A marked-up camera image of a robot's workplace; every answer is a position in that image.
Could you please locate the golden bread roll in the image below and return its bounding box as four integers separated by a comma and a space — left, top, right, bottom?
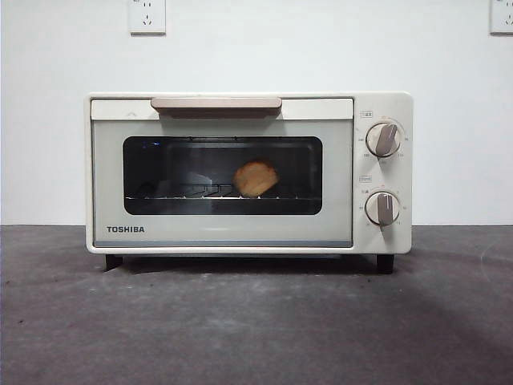
232, 160, 281, 198

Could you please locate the oven timer knob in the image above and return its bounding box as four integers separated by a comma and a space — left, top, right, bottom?
366, 190, 401, 225

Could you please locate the cream Toshiba toaster oven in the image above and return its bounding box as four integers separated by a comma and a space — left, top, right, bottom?
83, 91, 414, 275

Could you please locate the white wall socket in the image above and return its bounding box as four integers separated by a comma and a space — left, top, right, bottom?
489, 0, 513, 35
128, 0, 167, 34

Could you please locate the oven temperature knob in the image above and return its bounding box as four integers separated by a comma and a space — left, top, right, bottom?
366, 122, 403, 158

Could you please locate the metal wire oven rack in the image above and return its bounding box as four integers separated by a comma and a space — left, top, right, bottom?
124, 182, 322, 201

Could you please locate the glass oven door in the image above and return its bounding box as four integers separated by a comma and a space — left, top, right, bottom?
91, 97, 354, 248

